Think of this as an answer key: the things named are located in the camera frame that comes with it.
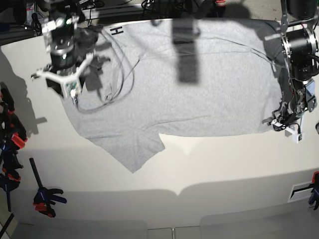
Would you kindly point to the blue black bar clamp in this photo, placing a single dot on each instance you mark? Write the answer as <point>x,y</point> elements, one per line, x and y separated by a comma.
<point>45,198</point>

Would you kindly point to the blue clamp right edge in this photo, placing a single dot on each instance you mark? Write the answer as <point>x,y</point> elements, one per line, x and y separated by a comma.
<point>314,198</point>

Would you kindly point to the red black clamp upper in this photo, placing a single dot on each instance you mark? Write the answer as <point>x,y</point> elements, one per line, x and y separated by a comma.
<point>7,97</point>

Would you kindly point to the blue clamp left edge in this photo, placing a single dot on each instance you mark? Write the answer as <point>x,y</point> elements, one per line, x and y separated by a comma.
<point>10,178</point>

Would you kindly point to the blue clamp edge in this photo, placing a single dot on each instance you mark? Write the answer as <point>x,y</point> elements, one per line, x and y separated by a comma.
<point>10,178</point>
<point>314,198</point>

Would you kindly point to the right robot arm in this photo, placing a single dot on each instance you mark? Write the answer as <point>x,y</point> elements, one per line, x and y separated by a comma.
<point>71,48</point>

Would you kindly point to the red black clamp lower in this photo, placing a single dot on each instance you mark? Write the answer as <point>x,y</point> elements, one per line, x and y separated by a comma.
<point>12,134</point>

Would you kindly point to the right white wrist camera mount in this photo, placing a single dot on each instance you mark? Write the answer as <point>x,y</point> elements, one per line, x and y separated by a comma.
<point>70,84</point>

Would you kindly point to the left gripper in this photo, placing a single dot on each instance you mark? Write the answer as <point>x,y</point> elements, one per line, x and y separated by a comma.
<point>288,114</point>

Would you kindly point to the grey T-shirt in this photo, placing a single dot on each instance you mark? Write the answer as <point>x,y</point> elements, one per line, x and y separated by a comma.
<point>183,77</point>

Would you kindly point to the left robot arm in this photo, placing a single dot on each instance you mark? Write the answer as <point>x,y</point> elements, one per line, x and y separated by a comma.
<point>300,46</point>

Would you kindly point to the red black clamp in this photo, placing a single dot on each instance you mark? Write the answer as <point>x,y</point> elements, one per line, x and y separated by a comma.
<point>7,97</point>
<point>12,134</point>

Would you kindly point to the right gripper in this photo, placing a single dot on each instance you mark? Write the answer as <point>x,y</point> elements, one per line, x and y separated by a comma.
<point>91,73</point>

